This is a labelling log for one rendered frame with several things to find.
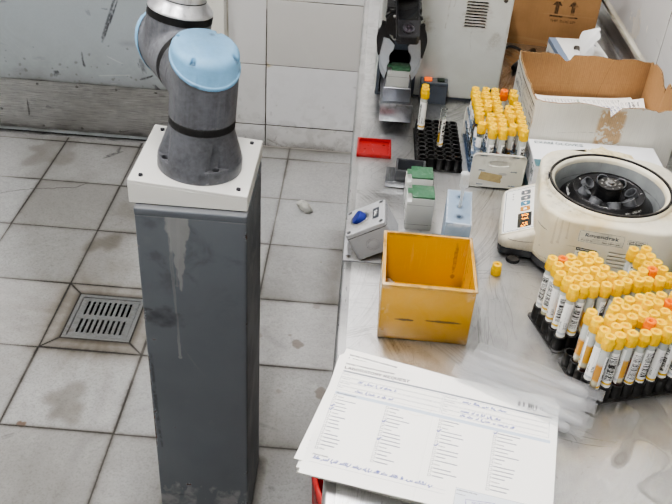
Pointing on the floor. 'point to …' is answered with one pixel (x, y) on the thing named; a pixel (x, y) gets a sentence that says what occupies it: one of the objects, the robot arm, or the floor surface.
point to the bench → (492, 302)
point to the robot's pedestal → (203, 346)
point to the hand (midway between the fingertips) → (397, 74)
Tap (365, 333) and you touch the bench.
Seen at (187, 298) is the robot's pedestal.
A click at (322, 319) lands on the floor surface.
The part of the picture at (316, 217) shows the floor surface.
